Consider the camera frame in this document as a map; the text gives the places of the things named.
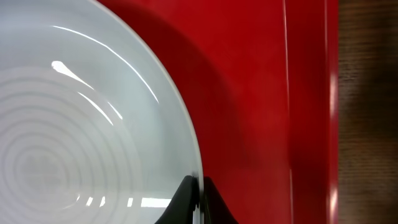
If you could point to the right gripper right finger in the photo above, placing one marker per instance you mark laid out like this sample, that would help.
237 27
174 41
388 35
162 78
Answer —
215 209

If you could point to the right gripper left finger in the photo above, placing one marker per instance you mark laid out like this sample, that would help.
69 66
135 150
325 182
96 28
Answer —
183 203

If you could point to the light blue plate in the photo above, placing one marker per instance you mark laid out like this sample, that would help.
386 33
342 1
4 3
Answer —
93 128

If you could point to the red serving tray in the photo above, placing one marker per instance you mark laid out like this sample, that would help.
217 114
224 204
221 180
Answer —
260 82

